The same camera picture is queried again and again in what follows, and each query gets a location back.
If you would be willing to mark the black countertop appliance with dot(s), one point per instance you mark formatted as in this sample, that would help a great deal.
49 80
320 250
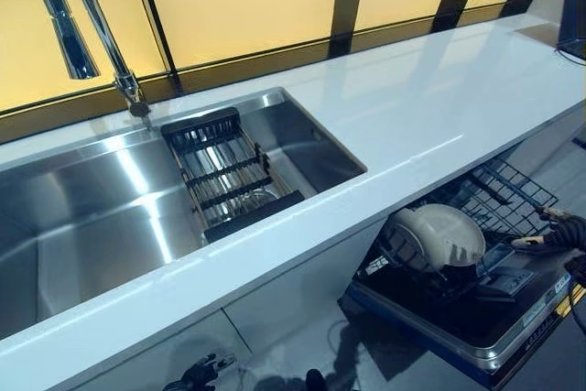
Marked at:
574 15

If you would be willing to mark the dark right robot hand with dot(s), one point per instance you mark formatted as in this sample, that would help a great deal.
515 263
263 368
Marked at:
570 233

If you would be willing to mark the stainless steel sink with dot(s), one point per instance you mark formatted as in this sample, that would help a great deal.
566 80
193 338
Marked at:
91 226

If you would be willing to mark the black steel sink dish rack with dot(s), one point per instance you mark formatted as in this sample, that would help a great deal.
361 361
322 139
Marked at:
256 217

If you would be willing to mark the black steel dishwasher door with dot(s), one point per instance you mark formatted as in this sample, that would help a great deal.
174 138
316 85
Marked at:
412 318

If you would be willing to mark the yellow window with dark frame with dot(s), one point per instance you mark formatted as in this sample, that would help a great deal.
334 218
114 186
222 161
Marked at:
238 6

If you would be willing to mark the black robot right foot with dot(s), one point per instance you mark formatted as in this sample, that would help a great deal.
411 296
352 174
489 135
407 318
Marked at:
316 382

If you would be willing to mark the chrome kitchen faucet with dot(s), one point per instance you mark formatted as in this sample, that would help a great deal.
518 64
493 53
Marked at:
68 38

